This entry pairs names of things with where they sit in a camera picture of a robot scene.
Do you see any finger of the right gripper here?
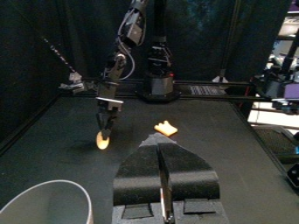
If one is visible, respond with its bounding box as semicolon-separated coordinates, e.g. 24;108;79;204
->
96;113;108;138
104;114;119;140

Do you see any horizontal black frame bar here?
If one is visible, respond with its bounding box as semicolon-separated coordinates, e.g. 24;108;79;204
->
58;77;274;102

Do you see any purple box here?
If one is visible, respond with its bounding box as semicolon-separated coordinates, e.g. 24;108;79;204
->
283;82;299;100

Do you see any yellow toy waffle piece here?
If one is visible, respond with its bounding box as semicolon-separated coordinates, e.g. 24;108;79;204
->
154;120;180;137

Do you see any white corner bracket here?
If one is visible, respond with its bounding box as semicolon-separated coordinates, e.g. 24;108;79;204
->
211;74;230;84

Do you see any vertical black frame post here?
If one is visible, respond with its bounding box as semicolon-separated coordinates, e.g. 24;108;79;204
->
219;0;242;80

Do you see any round yellow toy chip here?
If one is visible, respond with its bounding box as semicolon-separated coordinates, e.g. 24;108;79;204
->
95;129;111;151

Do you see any thin diagonal marked rod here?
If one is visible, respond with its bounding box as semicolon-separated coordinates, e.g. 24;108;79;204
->
38;34;80;74

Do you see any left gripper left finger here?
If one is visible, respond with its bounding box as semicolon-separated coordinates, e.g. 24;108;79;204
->
111;133;164;224

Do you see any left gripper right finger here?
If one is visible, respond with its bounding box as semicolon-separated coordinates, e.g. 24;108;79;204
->
156;136;231;224

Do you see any grey bowl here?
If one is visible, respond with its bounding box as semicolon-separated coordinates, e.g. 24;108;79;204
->
0;178;95;224

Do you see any silver clamp with tape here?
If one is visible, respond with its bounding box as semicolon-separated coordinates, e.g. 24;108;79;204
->
58;72;87;92

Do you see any black cloth curtain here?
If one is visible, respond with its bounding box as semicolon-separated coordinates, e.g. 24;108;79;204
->
0;0;295;141

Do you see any black mesh chair seat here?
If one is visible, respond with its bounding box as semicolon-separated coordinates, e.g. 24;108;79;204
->
252;124;299;165

